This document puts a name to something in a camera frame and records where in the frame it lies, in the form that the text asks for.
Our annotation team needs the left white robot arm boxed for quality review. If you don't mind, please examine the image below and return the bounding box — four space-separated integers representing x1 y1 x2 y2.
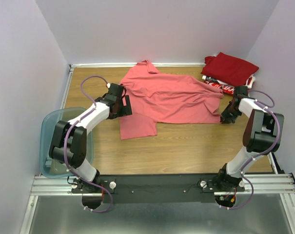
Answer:
49 83 132 193

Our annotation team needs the folded red white printed t-shirt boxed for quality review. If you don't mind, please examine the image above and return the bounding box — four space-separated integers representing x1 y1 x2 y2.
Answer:
202 75 256 96

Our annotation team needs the blue plastic bin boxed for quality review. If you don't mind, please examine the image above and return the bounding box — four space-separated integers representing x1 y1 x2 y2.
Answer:
39 107 94 178

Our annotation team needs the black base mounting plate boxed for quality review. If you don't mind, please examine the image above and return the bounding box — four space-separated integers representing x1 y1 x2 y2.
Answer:
71 173 244 204

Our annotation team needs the folded dark red t-shirt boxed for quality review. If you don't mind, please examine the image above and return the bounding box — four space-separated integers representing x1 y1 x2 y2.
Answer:
201 52 259 86

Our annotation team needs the pink t-shirt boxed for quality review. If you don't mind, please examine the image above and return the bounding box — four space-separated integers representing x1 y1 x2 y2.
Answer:
119 60 223 140

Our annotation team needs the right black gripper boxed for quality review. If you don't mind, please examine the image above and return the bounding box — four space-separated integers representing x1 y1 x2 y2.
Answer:
219 101 241 124

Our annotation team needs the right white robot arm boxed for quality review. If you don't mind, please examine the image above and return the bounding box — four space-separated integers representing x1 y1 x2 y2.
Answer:
213 86 284 191

